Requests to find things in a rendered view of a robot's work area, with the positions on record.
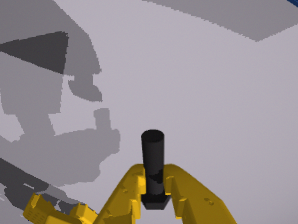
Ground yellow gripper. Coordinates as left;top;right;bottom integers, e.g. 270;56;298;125
92;164;237;224

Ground black hex-head bolt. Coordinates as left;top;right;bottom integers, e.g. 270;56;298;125
141;129;171;210

